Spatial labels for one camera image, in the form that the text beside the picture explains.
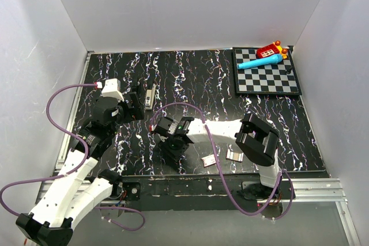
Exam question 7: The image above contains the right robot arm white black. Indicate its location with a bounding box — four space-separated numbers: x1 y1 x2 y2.
152 113 282 199

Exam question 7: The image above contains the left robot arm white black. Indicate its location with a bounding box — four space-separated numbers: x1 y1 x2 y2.
16 78 144 245

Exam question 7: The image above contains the red white staple box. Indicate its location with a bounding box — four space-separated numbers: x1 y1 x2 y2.
201 154 217 168

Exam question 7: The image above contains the checkered chess board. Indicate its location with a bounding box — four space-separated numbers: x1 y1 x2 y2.
232 47 302 96

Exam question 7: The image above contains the blue toy marker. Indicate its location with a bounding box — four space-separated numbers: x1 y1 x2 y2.
237 54 283 70

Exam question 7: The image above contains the black chess pawn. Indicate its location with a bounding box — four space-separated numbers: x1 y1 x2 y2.
285 67 292 74

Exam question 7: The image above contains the red toy block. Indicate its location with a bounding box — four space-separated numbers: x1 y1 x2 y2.
256 40 288 59

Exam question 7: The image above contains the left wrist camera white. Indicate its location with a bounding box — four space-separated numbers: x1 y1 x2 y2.
101 78 124 101

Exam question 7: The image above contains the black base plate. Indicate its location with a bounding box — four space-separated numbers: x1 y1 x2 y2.
89 174 298 214

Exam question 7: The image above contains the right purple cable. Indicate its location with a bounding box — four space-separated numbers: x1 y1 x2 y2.
149 102 295 220

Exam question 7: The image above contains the purple cable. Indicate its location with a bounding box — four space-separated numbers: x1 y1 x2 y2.
149 102 295 220
0 83 146 232

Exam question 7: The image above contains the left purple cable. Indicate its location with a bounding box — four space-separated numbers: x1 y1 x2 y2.
0 83 146 232

